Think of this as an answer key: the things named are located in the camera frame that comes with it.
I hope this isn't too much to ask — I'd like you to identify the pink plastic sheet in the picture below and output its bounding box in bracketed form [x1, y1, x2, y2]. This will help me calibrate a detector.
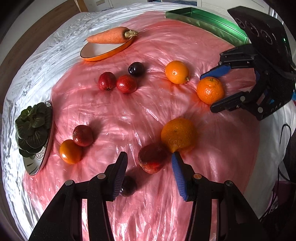
[23, 11, 259, 240]

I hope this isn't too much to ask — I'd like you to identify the green rectangular tray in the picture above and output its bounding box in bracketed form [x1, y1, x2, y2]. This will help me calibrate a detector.
[166, 7, 250, 47]

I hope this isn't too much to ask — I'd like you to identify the red plum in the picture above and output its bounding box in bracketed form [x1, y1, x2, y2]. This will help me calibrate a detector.
[116, 75, 137, 94]
[72, 125, 94, 147]
[98, 72, 116, 91]

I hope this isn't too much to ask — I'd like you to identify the red apple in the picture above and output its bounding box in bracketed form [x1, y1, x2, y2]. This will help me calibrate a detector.
[137, 142, 171, 174]

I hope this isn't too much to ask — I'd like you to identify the mandarin orange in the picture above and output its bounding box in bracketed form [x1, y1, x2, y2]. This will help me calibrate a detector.
[196, 77, 225, 105]

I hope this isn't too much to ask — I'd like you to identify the patterned plate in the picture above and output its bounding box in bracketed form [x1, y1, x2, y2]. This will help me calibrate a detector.
[15, 101, 54, 176]

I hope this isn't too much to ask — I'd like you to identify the white bed duvet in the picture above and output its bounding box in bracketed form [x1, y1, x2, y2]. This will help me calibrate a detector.
[1, 3, 295, 240]

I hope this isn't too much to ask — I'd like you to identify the dark green leafy vegetable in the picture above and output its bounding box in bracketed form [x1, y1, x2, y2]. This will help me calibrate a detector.
[15, 102, 53, 158]

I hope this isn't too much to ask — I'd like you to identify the large orange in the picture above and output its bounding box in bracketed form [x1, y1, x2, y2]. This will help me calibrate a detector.
[161, 118, 197, 153]

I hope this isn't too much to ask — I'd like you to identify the orange rimmed white dish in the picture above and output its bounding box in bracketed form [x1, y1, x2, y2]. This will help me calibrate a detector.
[80, 37, 136, 62]

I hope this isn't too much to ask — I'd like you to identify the orange carrot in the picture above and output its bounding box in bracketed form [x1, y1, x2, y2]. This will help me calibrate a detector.
[86, 27, 138, 44]

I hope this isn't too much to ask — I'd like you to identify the smooth orange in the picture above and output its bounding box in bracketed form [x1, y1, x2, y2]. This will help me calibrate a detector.
[165, 60, 190, 85]

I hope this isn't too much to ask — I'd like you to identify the dark plum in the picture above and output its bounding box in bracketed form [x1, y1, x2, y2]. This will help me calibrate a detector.
[128, 62, 145, 77]
[119, 176, 137, 197]

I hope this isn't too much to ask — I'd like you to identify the wooden headboard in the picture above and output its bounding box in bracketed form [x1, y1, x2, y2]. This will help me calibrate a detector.
[1, 1, 80, 84]

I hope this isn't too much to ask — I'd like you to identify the black cable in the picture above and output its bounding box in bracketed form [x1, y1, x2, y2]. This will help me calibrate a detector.
[276, 123, 293, 183]

